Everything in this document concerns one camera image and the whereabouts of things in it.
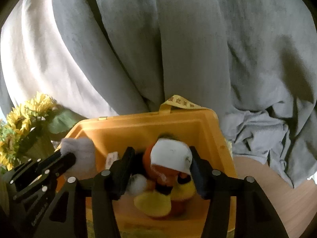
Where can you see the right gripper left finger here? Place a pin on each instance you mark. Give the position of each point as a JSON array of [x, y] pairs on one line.
[[66, 214]]

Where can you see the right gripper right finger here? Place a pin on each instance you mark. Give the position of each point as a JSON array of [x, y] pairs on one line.
[[255, 214]]

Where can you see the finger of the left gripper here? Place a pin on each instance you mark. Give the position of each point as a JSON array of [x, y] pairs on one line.
[[56, 164]]

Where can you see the white sock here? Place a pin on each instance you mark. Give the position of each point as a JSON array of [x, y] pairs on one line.
[[84, 151]]

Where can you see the green vase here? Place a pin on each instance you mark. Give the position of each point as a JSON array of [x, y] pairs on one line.
[[38, 145]]

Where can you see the sunflower bouquet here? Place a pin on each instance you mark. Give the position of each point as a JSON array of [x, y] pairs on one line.
[[41, 112]]

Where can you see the yellow plaid woven blanket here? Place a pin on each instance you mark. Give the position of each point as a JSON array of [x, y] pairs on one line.
[[147, 227]]

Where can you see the orange plastic crate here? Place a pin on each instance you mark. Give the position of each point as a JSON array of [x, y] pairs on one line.
[[190, 123]]

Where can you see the beige curtain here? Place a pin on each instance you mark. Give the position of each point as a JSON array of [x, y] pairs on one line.
[[35, 59]]

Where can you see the grey curtain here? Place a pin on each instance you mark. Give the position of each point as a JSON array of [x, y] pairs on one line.
[[251, 61]]

